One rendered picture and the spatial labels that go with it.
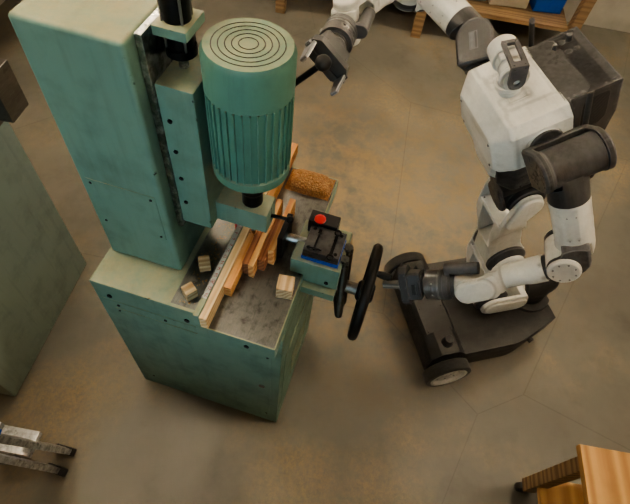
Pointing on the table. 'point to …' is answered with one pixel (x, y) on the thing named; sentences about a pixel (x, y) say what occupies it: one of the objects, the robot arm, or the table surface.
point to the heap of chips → (310, 183)
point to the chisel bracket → (228, 209)
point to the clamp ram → (286, 238)
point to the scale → (221, 262)
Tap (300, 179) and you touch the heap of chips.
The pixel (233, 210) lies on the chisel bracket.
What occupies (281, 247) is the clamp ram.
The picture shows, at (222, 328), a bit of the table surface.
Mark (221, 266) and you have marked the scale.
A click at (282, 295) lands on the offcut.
